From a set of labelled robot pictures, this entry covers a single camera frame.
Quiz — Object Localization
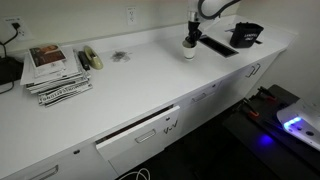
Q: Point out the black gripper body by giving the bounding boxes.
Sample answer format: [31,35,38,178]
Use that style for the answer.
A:
[186,20,203,41]

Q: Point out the white paper cup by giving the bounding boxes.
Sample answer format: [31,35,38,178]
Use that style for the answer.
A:
[182,39,197,61]

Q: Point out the white robot base blue light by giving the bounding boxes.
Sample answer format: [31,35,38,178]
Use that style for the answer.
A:
[276,99,320,152]

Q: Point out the black landfill bin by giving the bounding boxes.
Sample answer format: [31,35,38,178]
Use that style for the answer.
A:
[229,21,265,49]

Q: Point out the white counter cabinet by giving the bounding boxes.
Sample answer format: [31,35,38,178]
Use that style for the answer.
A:
[0,49,288,180]

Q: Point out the pile of paper clips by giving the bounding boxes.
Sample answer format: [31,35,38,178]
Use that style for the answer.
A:
[110,49,132,64]

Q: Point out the orange black clamp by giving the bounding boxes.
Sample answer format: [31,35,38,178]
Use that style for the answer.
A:
[257,85,278,103]
[241,99,261,119]

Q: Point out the black stapler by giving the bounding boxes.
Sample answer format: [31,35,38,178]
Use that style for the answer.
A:
[76,49,91,71]

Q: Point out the open white drawer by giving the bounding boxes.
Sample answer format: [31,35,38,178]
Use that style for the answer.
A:
[95,104,181,176]

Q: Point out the stack of white papers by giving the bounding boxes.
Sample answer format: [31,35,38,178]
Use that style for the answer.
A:
[19,46,92,95]

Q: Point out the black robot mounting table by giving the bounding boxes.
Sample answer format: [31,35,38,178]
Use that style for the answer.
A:
[221,83,320,180]

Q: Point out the black white print magazine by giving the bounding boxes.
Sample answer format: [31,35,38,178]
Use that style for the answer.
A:
[37,82,94,108]

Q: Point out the photo cover magazine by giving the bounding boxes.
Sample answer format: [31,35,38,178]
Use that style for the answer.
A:
[28,43,68,70]

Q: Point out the black box device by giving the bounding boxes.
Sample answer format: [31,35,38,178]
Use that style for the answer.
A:
[0,55,25,86]

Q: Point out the metal drawer handle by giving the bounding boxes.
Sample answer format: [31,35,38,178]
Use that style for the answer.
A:
[134,128,157,145]
[191,92,208,103]
[27,164,60,180]

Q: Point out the metal cabinet door handle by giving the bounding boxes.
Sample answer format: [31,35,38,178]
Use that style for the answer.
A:
[253,62,262,76]
[245,64,257,79]

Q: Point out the white floor cable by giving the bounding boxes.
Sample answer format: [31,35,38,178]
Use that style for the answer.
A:
[116,167,152,180]

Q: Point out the white wall outlet with plug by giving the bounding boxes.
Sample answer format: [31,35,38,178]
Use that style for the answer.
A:
[3,16,33,43]

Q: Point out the black plug cable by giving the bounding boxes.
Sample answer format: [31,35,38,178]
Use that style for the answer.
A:
[0,21,21,58]

